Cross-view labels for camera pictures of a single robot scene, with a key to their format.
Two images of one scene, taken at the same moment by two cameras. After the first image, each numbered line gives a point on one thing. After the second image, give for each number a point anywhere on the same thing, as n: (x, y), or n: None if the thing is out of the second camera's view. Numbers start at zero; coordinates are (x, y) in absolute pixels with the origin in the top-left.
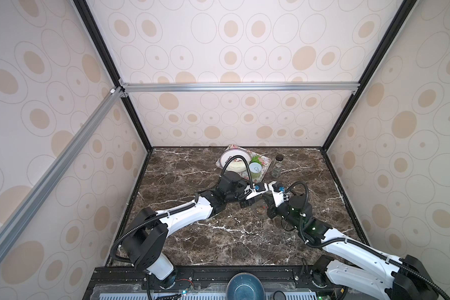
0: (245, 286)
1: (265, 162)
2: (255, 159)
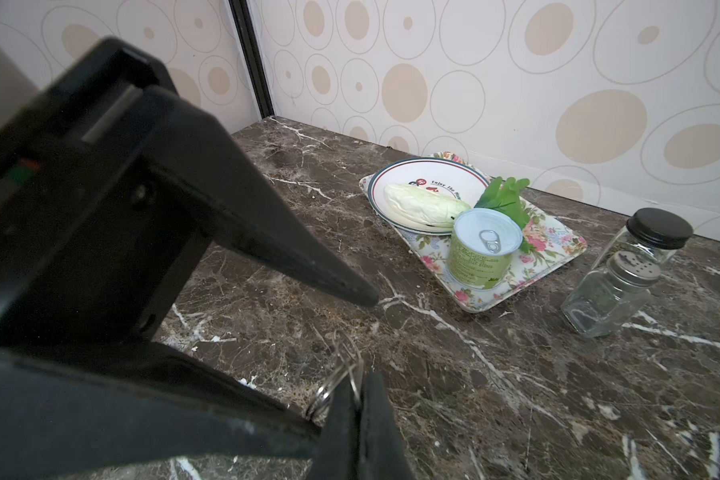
0: None
1: (551, 243)
2: (508, 197)
